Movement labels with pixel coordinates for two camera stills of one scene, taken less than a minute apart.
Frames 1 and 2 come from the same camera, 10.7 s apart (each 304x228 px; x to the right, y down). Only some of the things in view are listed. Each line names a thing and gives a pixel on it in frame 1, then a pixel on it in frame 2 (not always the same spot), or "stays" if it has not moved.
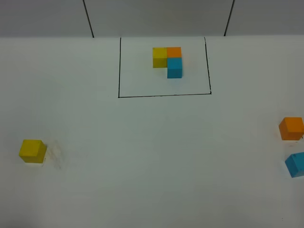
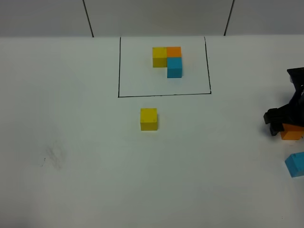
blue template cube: x=174 y=67 stays
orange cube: x=291 y=128 stays
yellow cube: x=33 y=151 -> x=148 y=118
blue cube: x=295 y=165 stays
